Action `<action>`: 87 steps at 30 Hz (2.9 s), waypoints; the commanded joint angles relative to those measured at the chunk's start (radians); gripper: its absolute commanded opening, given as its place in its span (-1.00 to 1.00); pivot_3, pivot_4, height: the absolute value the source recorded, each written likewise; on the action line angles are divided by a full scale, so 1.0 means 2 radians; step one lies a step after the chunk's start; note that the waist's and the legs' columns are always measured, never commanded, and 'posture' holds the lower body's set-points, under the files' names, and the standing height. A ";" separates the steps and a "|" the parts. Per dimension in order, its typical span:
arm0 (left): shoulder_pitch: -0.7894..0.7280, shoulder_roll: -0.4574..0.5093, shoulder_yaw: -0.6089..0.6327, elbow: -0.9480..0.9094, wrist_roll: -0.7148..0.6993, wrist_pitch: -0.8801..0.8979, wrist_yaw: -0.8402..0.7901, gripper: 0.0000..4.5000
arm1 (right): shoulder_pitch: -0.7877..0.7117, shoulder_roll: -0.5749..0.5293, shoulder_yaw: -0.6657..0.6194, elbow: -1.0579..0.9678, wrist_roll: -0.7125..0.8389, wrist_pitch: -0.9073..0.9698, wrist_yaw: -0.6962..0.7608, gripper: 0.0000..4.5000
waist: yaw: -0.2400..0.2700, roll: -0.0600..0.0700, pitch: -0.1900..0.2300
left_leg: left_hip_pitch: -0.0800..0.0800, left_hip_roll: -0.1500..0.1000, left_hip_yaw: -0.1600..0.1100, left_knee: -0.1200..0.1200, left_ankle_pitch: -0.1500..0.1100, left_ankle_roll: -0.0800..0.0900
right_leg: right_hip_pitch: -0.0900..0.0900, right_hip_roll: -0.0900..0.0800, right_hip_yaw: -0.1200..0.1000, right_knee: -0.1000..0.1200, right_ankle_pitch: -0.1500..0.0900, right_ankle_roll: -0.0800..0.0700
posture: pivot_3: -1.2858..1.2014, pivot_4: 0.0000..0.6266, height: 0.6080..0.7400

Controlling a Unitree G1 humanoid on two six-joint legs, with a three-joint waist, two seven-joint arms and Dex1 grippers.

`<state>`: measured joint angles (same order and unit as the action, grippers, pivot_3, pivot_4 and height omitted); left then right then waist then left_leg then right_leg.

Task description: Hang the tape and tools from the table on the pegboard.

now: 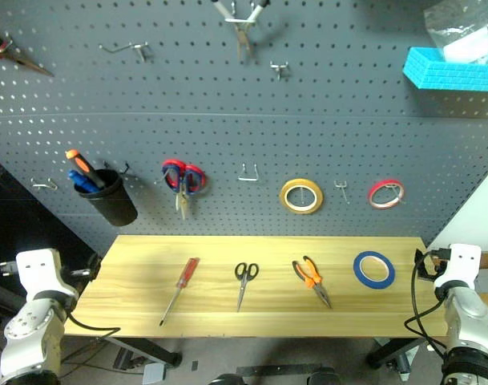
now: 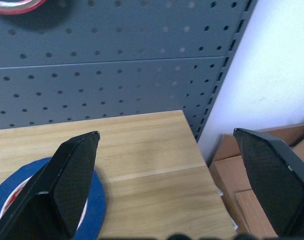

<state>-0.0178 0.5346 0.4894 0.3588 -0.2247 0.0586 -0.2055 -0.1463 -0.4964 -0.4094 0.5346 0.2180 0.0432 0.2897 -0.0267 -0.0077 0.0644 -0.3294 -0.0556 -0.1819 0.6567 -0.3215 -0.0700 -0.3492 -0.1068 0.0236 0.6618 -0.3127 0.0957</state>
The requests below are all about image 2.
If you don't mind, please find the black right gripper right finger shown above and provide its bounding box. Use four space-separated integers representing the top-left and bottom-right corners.
233 127 304 238

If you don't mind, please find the brown cardboard box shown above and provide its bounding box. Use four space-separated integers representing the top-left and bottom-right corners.
208 123 304 240

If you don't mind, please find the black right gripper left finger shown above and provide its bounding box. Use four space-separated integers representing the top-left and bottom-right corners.
0 130 101 240

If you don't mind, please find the blue tape roll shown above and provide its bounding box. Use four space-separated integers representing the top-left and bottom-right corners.
0 156 107 240

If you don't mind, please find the grey pegboard panel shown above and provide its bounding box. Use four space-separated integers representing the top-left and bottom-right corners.
0 0 259 151

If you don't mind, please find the red tape roll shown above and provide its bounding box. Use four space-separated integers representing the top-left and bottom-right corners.
0 0 46 16

